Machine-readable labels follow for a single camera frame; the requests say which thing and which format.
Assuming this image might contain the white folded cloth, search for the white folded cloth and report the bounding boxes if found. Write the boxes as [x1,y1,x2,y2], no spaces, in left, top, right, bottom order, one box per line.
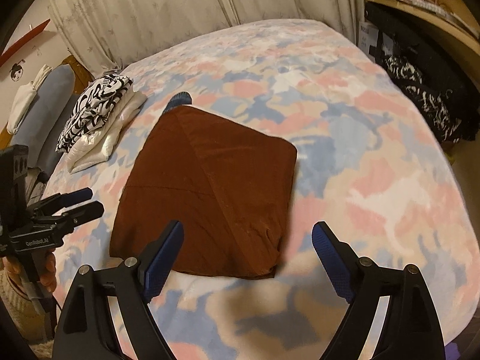
[68,92,148,175]

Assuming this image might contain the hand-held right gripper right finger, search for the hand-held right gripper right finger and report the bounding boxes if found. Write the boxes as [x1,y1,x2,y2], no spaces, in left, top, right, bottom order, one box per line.
[312,220,447,360]

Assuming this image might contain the beige curtain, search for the beige curtain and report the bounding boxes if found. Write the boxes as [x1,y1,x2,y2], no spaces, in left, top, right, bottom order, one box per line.
[47,0,370,73]

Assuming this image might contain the cream folded blanket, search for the cream folded blanket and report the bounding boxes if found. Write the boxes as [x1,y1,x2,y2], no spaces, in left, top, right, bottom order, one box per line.
[7,64,52,135]

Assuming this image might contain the wooden desk shelf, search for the wooden desk shelf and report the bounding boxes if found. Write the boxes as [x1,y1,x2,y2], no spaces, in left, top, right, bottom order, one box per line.
[359,0,480,59]

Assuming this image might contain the pastel patterned blanket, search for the pastel patterned blanket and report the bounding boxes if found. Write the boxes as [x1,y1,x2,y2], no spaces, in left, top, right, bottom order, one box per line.
[37,19,478,360]

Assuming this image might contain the red wall ornament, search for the red wall ornament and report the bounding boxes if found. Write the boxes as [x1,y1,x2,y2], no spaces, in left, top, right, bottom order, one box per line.
[0,19,52,67]

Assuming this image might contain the white printed box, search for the white printed box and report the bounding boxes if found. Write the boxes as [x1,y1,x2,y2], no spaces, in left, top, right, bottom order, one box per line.
[358,20,382,61]

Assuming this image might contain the black and white patterned garment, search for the black and white patterned garment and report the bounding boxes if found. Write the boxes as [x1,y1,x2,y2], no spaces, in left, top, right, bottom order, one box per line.
[382,54,464,144]

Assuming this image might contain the brown garment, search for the brown garment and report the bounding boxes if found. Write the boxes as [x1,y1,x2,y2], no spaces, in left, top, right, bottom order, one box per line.
[110,105,299,280]

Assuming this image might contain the wooden headboard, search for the wooden headboard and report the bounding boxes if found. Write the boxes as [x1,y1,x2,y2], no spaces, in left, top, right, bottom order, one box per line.
[0,54,96,147]

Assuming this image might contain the person's left forearm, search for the person's left forearm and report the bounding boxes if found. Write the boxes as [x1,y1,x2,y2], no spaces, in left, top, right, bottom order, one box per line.
[0,270,51,346]

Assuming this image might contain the cartoon wall sticker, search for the cartoon wall sticker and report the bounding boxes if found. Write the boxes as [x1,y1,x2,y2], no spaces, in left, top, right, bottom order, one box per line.
[9,61,27,82]

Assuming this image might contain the person's left hand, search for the person's left hand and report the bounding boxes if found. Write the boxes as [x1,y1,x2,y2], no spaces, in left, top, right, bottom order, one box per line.
[3,250,58,289]

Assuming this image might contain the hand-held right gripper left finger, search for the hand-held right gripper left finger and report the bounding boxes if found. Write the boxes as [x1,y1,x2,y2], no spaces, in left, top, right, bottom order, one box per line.
[52,220,185,360]

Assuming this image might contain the black and white patterned cloth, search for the black and white patterned cloth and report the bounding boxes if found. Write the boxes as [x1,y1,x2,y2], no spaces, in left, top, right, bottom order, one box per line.
[55,71,134,154]

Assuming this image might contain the blue cloth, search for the blue cloth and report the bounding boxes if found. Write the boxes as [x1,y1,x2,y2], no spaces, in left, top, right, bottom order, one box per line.
[164,91,194,116]

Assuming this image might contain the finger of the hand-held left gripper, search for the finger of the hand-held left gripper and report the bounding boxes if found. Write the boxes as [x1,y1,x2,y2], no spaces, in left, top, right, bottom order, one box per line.
[32,187,94,215]
[49,200,105,230]

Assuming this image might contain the black bag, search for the black bag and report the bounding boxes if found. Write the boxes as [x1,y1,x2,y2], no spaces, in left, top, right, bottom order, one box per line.
[363,2,480,144]

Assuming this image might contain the folded blue quilt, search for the folded blue quilt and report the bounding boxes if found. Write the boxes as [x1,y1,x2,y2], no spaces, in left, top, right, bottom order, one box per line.
[7,65,78,181]

